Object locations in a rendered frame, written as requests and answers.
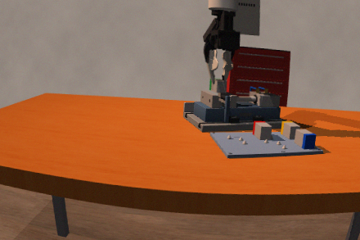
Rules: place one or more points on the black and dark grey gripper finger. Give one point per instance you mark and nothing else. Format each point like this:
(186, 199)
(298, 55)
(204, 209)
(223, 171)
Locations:
(210, 59)
(227, 62)

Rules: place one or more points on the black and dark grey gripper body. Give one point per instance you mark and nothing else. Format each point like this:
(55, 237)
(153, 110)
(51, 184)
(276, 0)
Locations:
(228, 40)

